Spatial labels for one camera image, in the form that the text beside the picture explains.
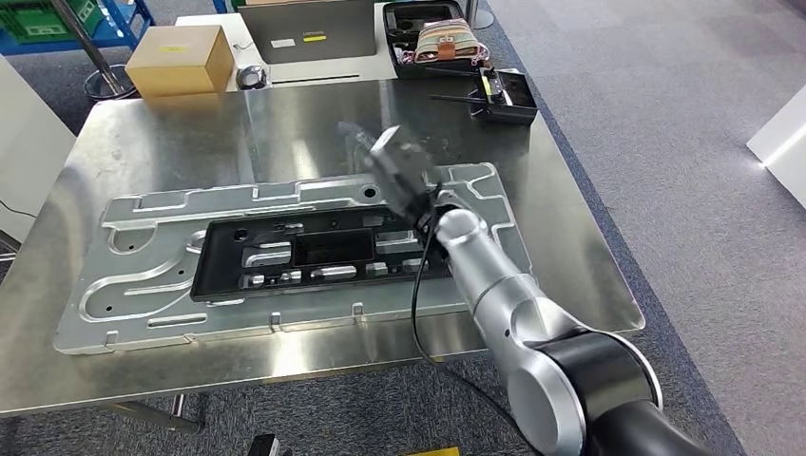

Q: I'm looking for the thin black wall cable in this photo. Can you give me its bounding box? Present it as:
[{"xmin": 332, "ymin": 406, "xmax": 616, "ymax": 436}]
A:
[{"xmin": 0, "ymin": 199, "xmax": 39, "ymax": 220}]

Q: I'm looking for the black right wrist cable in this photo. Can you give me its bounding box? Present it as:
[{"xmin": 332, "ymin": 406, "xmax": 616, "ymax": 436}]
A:
[{"xmin": 410, "ymin": 217, "xmax": 536, "ymax": 456}]

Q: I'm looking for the small silver round object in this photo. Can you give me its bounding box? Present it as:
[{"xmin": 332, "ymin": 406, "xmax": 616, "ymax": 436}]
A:
[{"xmin": 236, "ymin": 64, "xmax": 269, "ymax": 90}]

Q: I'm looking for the stainless steel workbench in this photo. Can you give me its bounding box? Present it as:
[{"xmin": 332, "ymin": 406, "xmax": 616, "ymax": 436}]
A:
[{"xmin": 0, "ymin": 75, "xmax": 646, "ymax": 435}]

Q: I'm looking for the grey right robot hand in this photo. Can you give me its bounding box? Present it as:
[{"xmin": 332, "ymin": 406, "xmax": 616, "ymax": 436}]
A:
[{"xmin": 336, "ymin": 121, "xmax": 443, "ymax": 231}]

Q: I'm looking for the black tray with straps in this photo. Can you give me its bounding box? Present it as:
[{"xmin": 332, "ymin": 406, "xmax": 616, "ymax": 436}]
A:
[{"xmin": 382, "ymin": 0, "xmax": 492, "ymax": 80}]

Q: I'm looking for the stamped silver metal panel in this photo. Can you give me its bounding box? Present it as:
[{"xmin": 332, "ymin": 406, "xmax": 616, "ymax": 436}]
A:
[{"xmin": 53, "ymin": 161, "xmax": 533, "ymax": 355}]

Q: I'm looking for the white cabinet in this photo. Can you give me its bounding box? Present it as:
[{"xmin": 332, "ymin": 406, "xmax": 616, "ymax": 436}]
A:
[{"xmin": 0, "ymin": 53, "xmax": 78, "ymax": 243}]

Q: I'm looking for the brown cardboard box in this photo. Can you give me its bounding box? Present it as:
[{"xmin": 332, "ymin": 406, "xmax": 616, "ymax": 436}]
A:
[{"xmin": 125, "ymin": 25, "xmax": 236, "ymax": 99}]

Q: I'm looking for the blue frame with green panel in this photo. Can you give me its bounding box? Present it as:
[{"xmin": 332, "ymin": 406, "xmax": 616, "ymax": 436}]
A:
[{"xmin": 0, "ymin": 0, "xmax": 156, "ymax": 57}]

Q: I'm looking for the striped fabric pouch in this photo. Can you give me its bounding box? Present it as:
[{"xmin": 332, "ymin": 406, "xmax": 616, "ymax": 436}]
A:
[{"xmin": 412, "ymin": 18, "xmax": 489, "ymax": 65}]

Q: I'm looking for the silver round pole base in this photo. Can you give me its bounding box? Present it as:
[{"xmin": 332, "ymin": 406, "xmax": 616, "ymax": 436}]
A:
[{"xmin": 464, "ymin": 0, "xmax": 497, "ymax": 30}]

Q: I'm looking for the black plastic license plate bracket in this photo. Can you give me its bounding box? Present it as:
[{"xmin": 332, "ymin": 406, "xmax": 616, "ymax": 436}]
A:
[{"xmin": 189, "ymin": 204, "xmax": 454, "ymax": 303}]

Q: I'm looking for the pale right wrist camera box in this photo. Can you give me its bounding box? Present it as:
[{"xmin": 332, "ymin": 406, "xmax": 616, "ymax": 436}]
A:
[{"xmin": 370, "ymin": 124, "xmax": 403, "ymax": 160}]

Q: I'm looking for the white block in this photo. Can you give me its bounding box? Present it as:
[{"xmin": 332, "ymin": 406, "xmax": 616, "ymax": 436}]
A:
[{"xmin": 745, "ymin": 85, "xmax": 806, "ymax": 209}]

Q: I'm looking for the dark round base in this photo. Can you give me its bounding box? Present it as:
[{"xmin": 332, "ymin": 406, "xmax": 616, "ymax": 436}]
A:
[{"xmin": 49, "ymin": 0, "xmax": 140, "ymax": 104}]

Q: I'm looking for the small black box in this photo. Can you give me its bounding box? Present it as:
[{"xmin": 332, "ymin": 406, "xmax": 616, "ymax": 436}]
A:
[{"xmin": 425, "ymin": 66, "xmax": 540, "ymax": 125}]

